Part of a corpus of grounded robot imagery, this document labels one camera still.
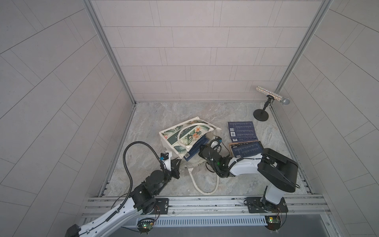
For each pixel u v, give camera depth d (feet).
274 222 2.23
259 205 2.11
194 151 2.78
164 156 2.10
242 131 3.17
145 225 2.12
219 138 2.58
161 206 2.33
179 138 2.58
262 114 3.48
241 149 2.85
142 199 1.88
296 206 2.37
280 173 1.49
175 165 2.31
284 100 2.85
